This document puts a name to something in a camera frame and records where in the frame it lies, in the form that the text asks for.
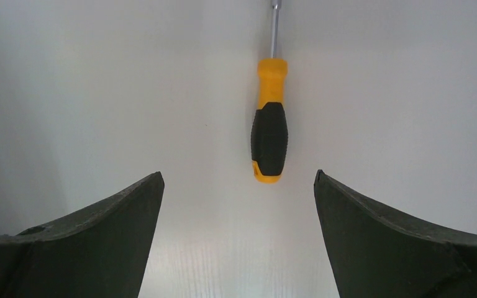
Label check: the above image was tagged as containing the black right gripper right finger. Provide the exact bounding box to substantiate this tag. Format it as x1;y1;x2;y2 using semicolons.
314;170;477;297

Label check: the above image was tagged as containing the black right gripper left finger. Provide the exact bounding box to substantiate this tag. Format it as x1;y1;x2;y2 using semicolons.
0;172;165;297

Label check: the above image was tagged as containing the yellow black screwdriver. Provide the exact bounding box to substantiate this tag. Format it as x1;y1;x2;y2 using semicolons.
250;1;288;184

